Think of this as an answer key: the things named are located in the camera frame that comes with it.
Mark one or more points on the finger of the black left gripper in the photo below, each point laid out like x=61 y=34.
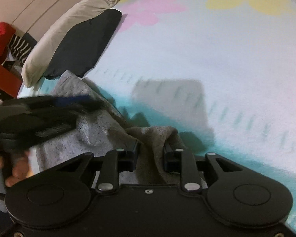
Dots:
x=64 y=102

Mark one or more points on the black folded garment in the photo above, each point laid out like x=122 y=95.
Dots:
x=83 y=45

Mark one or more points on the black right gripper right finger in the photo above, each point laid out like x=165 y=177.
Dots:
x=182 y=162

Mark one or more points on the grey pants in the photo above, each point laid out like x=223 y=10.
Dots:
x=105 y=130

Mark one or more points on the person's left hand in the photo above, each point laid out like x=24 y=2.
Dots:
x=20 y=170

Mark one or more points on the red cloth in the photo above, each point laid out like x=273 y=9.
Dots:
x=6 y=34

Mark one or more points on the white pillow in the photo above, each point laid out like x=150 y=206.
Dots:
x=40 y=56

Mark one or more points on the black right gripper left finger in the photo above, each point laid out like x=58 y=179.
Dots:
x=113 y=163

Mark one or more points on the floral bed blanket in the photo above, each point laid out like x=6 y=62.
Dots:
x=222 y=72

